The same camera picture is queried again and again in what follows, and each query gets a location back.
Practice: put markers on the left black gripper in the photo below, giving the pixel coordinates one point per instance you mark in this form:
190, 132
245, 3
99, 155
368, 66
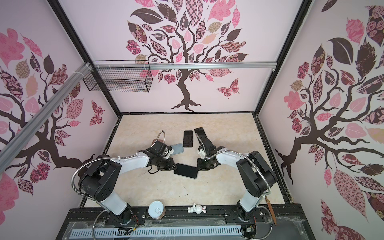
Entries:
170, 165

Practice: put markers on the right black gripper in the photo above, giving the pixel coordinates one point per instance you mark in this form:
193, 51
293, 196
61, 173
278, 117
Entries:
200, 167

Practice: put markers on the black phone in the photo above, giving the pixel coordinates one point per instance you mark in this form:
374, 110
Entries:
186, 171
188, 139
201, 135

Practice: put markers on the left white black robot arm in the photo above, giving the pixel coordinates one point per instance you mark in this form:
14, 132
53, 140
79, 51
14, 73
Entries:
96, 180

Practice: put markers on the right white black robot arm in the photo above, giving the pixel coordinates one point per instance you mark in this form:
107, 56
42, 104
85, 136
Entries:
257, 176

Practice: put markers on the upper light blue phone case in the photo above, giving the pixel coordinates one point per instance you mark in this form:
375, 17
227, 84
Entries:
177, 149

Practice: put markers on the white rabbit figurine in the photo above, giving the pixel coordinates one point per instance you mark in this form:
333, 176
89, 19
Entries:
197, 208

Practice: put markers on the white round can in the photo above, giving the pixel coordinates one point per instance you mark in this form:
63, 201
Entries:
156, 210

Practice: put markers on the brown wooden stick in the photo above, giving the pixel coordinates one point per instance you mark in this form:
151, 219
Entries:
271, 211

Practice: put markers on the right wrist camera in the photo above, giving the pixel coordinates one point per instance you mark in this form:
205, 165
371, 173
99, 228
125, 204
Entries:
202, 153

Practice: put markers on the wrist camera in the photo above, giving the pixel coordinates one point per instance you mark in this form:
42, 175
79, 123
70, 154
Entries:
202, 153
168, 152

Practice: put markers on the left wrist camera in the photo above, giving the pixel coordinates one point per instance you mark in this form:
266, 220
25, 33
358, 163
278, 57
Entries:
168, 152

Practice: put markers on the white slotted cable duct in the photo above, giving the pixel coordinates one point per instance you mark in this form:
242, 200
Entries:
152, 232

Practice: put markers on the black wire basket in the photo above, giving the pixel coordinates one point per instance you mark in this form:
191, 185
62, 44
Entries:
120, 76

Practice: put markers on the back aluminium rail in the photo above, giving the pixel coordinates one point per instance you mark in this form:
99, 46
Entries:
189, 66

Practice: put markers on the aluminium rail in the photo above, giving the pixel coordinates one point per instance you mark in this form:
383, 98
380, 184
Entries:
11, 150
189, 66

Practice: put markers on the left aluminium rail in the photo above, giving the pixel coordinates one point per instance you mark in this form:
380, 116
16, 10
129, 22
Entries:
11, 150

